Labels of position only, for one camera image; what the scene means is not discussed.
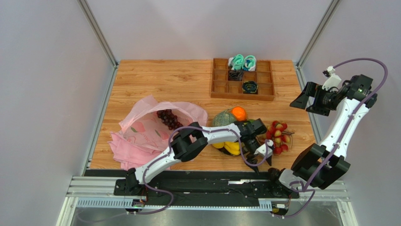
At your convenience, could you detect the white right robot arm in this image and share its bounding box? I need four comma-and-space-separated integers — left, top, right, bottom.
278, 74, 377, 190

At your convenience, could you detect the black rimmed plate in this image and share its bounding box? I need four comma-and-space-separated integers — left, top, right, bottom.
212, 142, 240, 156

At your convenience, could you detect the fake yellow lemon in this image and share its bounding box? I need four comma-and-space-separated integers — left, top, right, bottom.
212, 142, 225, 149

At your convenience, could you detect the wooden compartment tray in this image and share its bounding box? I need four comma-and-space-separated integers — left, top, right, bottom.
210, 58, 275, 101

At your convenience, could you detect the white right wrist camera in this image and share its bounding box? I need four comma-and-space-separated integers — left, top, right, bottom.
322, 66, 342, 91

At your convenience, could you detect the dark blue yellow rolled sock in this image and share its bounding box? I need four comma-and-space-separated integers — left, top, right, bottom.
242, 81, 258, 94

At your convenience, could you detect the black patterned rolled sock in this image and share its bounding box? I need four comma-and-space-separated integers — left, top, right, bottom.
228, 70, 244, 81

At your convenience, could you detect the fake yellow bell pepper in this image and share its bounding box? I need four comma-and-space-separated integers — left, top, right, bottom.
224, 142, 241, 156

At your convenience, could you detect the pink folded cloth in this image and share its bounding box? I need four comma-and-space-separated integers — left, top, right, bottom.
108, 132, 168, 170

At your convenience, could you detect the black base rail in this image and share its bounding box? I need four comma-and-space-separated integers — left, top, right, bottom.
83, 169, 333, 208

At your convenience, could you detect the fake dark grapes bunch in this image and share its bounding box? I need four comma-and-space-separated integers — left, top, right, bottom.
156, 109, 183, 130

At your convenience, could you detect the pink plastic bag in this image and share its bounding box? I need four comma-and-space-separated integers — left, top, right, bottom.
119, 95, 208, 140

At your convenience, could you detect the fake dark plum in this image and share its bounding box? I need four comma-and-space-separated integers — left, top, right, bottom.
267, 168, 283, 183

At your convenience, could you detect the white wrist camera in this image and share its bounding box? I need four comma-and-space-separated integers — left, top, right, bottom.
254, 139, 275, 159
322, 66, 342, 91

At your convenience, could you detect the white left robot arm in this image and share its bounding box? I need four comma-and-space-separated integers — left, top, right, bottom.
124, 119, 274, 195

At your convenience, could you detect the fake green netted melon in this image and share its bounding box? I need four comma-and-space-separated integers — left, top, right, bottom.
212, 109, 237, 127

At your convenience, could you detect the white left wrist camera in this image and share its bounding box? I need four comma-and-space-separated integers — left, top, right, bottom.
254, 139, 275, 159

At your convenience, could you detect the teal white rolled sock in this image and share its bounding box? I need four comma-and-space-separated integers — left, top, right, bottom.
228, 54, 244, 70

